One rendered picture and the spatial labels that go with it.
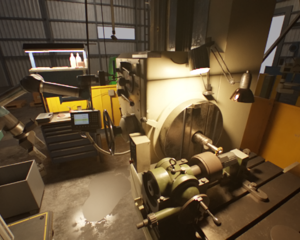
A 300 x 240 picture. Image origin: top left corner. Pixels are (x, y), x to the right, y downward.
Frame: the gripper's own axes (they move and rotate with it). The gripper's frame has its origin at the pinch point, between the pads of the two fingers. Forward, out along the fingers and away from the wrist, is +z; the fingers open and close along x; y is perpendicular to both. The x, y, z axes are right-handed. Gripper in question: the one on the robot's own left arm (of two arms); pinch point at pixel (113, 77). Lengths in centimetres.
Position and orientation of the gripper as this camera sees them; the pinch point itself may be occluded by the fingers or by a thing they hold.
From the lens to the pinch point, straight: 147.8
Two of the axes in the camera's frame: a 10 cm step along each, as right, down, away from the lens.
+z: 9.1, -1.6, 3.8
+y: -4.1, -3.6, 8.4
